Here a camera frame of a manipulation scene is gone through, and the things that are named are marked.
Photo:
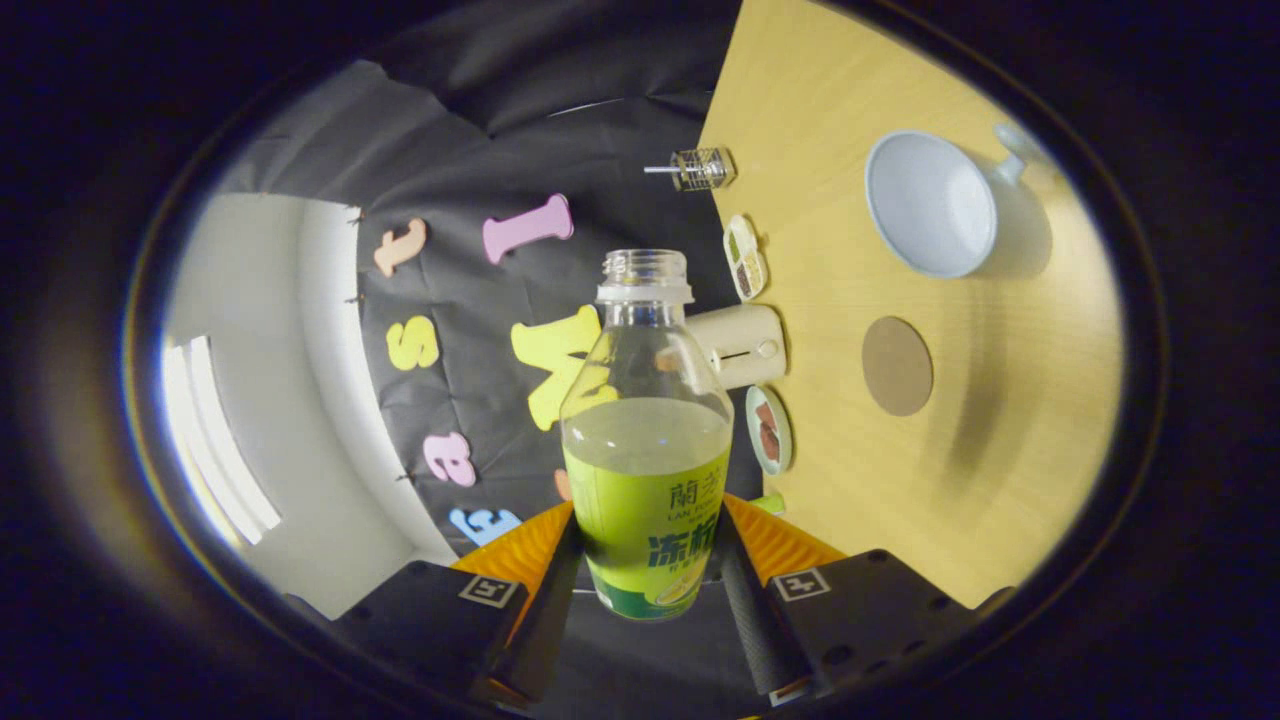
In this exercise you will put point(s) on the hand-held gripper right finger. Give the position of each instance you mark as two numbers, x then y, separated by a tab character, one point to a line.
860	610

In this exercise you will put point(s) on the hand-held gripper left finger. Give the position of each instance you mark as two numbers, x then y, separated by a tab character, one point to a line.
430	620

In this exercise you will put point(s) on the clear juice bottle green label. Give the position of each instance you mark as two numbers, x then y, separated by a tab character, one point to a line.
645	500

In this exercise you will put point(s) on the round brown coaster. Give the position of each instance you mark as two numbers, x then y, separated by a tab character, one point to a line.
897	366

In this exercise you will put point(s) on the white bottle with green label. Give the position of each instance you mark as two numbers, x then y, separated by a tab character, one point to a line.
770	503

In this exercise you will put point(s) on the brown food piece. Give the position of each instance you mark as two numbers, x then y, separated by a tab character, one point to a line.
770	445
767	414

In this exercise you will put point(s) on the wooden table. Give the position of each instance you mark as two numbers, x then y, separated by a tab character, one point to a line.
1000	480

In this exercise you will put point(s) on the pale green plate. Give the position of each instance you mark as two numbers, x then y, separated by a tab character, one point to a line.
782	430

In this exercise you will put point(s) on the ceiling light panel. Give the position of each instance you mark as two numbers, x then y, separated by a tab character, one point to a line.
215	450

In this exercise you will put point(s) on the white toaster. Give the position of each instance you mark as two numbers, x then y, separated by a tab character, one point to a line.
745	345

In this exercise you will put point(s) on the white divided snack tray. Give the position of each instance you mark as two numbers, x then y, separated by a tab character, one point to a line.
745	258

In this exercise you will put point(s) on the black backdrop cloth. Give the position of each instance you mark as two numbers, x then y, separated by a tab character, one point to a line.
500	130

